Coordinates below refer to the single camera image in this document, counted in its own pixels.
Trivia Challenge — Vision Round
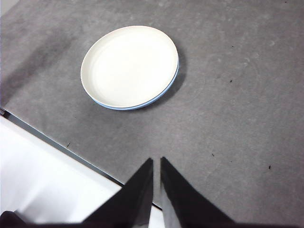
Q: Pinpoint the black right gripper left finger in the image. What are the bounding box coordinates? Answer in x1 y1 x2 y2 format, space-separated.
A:
82 157 154 224

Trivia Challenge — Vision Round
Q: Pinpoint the blue round plate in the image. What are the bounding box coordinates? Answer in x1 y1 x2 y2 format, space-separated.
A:
91 56 181 112

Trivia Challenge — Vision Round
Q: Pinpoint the white round plate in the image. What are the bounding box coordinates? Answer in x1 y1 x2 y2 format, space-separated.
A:
80 25 179 109

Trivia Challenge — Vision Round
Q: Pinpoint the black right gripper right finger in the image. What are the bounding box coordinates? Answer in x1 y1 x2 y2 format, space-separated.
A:
161 156 235 228

